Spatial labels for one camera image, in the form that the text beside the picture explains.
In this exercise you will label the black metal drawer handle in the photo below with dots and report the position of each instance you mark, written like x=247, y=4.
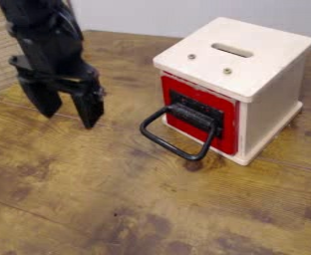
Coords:
x=190, y=123

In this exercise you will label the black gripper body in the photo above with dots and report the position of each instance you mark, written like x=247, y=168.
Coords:
x=51, y=40

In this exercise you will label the red drawer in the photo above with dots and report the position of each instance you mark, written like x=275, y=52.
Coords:
x=202, y=113

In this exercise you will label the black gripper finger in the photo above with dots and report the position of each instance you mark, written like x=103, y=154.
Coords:
x=44, y=99
x=89, y=105

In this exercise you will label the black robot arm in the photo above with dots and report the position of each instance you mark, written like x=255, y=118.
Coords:
x=51, y=67

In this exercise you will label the white wooden box cabinet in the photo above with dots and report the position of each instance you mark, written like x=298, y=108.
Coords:
x=243, y=69

